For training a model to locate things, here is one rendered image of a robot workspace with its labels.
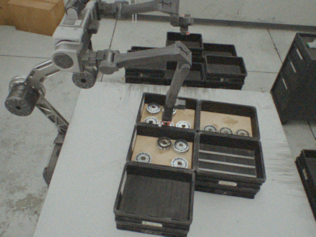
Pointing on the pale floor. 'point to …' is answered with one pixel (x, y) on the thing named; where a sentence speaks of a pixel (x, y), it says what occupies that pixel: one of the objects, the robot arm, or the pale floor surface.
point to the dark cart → (296, 81)
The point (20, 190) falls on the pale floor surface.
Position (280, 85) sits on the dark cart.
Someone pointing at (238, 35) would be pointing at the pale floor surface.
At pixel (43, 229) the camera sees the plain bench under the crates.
